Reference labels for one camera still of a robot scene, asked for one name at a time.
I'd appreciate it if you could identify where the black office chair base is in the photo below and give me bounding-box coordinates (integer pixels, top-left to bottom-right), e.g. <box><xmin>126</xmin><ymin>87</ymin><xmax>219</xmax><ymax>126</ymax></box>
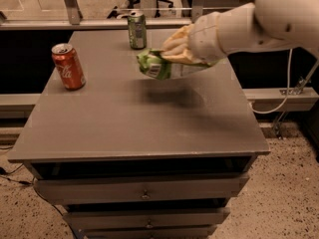
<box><xmin>107</xmin><ymin>0</ymin><xmax>174</xmax><ymax>19</ymax></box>

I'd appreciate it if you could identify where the green rice chip bag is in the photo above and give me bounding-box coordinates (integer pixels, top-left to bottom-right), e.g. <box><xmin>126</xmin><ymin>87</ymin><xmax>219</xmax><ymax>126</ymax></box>
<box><xmin>137</xmin><ymin>49</ymin><xmax>215</xmax><ymax>80</ymax></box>

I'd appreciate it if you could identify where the middle grey drawer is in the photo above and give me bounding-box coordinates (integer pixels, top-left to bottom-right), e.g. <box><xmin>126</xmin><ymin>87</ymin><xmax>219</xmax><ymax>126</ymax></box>
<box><xmin>64</xmin><ymin>208</ymin><xmax>230</xmax><ymax>229</ymax></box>

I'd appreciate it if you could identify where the red coke can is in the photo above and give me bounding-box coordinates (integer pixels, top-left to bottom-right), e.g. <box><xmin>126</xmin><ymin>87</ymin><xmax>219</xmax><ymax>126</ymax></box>
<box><xmin>52</xmin><ymin>43</ymin><xmax>86</xmax><ymax>91</ymax></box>

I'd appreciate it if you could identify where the grey drawer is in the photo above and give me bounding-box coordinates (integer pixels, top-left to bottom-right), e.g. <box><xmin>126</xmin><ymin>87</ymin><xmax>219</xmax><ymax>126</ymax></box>
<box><xmin>35</xmin><ymin>173</ymin><xmax>249</xmax><ymax>205</ymax></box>
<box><xmin>85</xmin><ymin>225</ymin><xmax>216</xmax><ymax>239</ymax></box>
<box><xmin>64</xmin><ymin>208</ymin><xmax>230</xmax><ymax>229</ymax></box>

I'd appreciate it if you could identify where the top grey drawer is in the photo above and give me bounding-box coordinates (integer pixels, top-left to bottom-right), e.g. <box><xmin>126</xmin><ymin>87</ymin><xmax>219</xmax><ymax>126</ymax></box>
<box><xmin>35</xmin><ymin>173</ymin><xmax>249</xmax><ymax>205</ymax></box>

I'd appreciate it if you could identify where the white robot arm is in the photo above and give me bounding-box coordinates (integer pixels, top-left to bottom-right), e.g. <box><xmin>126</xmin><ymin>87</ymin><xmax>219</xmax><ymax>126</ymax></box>
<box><xmin>160</xmin><ymin>0</ymin><xmax>319</xmax><ymax>64</ymax></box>

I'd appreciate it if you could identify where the green soda can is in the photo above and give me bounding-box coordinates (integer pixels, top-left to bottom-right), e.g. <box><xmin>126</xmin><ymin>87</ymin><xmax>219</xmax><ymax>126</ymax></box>
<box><xmin>128</xmin><ymin>10</ymin><xmax>147</xmax><ymax>49</ymax></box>

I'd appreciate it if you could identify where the bottom grey drawer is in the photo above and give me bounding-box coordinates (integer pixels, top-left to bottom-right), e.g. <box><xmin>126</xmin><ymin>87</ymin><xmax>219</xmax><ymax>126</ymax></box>
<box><xmin>85</xmin><ymin>225</ymin><xmax>216</xmax><ymax>239</ymax></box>

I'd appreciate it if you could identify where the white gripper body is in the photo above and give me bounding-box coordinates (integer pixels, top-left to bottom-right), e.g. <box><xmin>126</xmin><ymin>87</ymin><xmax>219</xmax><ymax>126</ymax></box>
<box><xmin>188</xmin><ymin>12</ymin><xmax>226</xmax><ymax>63</ymax></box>

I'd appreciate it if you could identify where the black floor cable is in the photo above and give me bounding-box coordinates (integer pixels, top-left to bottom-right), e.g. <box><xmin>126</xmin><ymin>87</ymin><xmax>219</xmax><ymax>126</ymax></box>
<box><xmin>0</xmin><ymin>145</ymin><xmax>79</xmax><ymax>239</ymax></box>

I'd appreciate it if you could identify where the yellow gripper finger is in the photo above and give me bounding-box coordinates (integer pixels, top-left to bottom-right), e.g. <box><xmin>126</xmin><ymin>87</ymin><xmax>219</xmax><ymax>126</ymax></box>
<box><xmin>161</xmin><ymin>24</ymin><xmax>193</xmax><ymax>53</ymax></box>
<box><xmin>160</xmin><ymin>50</ymin><xmax>202</xmax><ymax>65</ymax></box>

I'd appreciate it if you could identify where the grey metal railing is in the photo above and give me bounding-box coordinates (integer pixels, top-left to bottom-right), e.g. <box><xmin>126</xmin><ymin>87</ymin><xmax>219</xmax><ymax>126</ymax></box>
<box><xmin>0</xmin><ymin>0</ymin><xmax>319</xmax><ymax>31</ymax></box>

